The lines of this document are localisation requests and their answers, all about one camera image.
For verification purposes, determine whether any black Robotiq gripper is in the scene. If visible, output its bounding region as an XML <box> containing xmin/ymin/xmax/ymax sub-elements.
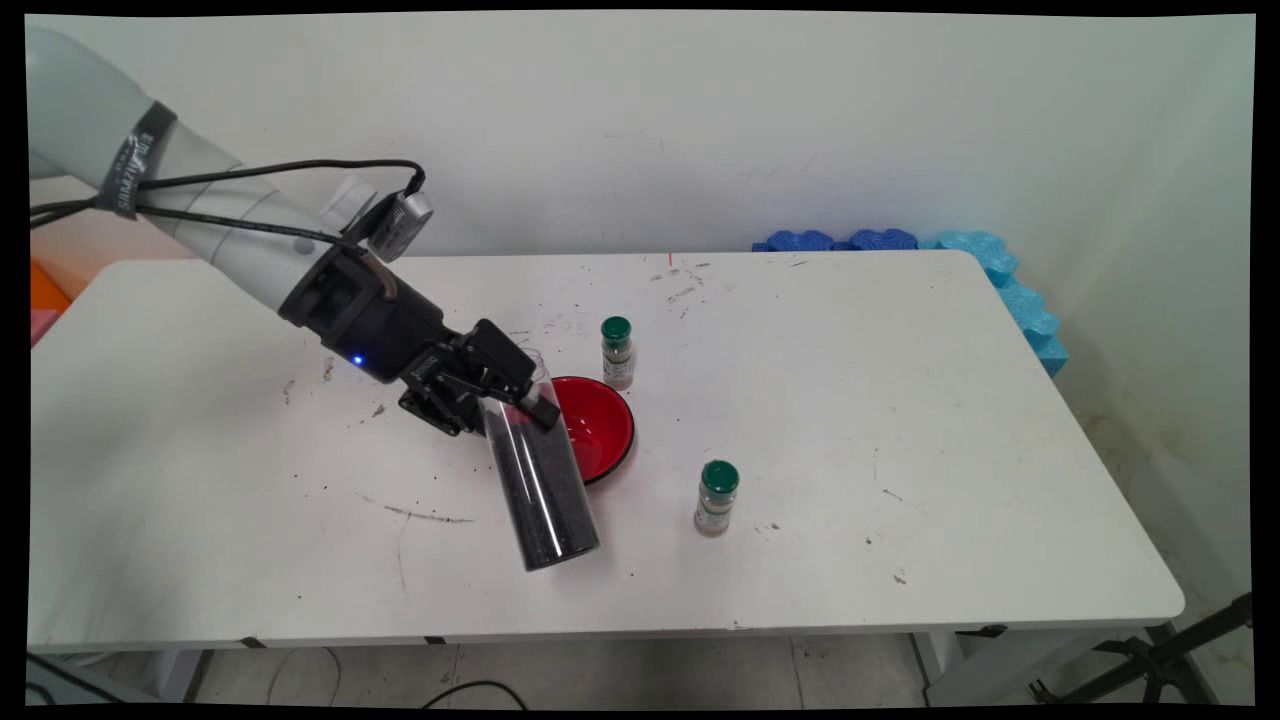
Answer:
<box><xmin>322</xmin><ymin>283</ymin><xmax>562</xmax><ymax>438</ymax></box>

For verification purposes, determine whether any clear jar with dark grains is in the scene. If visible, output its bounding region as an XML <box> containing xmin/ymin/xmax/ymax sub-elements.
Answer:
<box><xmin>478</xmin><ymin>350</ymin><xmax>602</xmax><ymax>574</ymax></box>

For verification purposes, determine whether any red bowl with black rim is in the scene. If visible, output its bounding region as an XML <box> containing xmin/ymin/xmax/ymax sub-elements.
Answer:
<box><xmin>548</xmin><ymin>376</ymin><xmax>636</xmax><ymax>487</ymax></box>

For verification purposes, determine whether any green-capped spice bottle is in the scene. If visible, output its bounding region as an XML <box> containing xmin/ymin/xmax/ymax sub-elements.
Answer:
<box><xmin>694</xmin><ymin>460</ymin><xmax>741</xmax><ymax>537</ymax></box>
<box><xmin>601</xmin><ymin>316</ymin><xmax>635</xmax><ymax>391</ymax></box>

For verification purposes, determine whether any orange foam block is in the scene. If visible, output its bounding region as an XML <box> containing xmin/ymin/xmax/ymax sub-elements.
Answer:
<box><xmin>30</xmin><ymin>258</ymin><xmax>73</xmax><ymax>313</ymax></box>

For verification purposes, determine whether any light blue foam mat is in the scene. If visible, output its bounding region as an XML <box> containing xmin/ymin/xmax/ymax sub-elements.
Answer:
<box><xmin>920</xmin><ymin>230</ymin><xmax>1069</xmax><ymax>379</ymax></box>

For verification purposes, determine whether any black tripod stand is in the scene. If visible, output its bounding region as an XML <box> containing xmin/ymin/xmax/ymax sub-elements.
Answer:
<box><xmin>1030</xmin><ymin>592</ymin><xmax>1253</xmax><ymax>704</ymax></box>

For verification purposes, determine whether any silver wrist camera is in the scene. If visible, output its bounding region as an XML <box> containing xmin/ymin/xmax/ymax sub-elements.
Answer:
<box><xmin>340</xmin><ymin>180</ymin><xmax>437</xmax><ymax>264</ymax></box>

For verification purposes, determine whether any black floor cable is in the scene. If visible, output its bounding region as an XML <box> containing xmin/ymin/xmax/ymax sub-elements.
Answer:
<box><xmin>420</xmin><ymin>680</ymin><xmax>529</xmax><ymax>709</ymax></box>

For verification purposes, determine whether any thin grey floor cable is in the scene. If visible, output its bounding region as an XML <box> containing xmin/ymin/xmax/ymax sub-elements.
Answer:
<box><xmin>265</xmin><ymin>647</ymin><xmax>344</xmax><ymax>706</ymax></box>

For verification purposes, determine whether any grey velcro strap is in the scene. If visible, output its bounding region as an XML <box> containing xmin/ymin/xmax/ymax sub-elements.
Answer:
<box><xmin>95</xmin><ymin>102</ymin><xmax>180</xmax><ymax>222</ymax></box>

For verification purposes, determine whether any black hanging cable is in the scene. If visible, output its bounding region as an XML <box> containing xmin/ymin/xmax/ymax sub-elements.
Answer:
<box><xmin>28</xmin><ymin>650</ymin><xmax>73</xmax><ymax>703</ymax></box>

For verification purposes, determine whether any white table leg frame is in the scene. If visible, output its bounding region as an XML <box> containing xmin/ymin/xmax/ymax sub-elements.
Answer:
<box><xmin>908</xmin><ymin>625</ymin><xmax>1181</xmax><ymax>707</ymax></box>

